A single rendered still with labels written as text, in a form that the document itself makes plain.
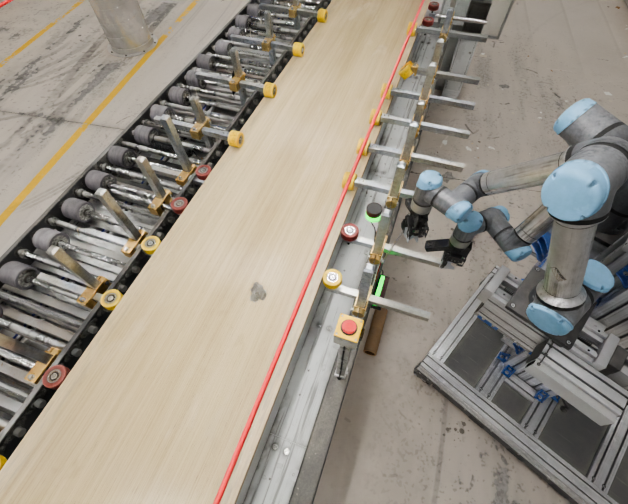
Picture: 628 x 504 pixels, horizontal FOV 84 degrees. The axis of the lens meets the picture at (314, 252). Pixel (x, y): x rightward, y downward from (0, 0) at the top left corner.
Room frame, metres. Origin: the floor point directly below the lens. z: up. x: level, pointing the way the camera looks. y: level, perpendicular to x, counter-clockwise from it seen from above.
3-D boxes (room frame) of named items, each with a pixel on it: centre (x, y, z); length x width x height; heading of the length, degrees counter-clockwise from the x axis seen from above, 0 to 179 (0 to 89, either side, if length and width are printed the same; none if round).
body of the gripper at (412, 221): (0.78, -0.39, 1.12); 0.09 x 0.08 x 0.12; 179
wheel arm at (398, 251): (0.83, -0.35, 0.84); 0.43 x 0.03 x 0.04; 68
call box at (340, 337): (0.34, -0.09, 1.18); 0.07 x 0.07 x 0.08; 68
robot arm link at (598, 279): (0.46, -0.81, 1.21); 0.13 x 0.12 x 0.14; 127
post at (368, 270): (0.58, -0.19, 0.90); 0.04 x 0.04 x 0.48; 68
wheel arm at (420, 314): (0.60, -0.25, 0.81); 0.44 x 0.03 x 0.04; 68
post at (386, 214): (0.82, -0.28, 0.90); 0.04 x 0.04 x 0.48; 68
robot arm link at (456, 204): (0.72, -0.47, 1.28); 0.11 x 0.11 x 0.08; 37
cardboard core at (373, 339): (0.74, -0.37, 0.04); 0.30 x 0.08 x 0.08; 158
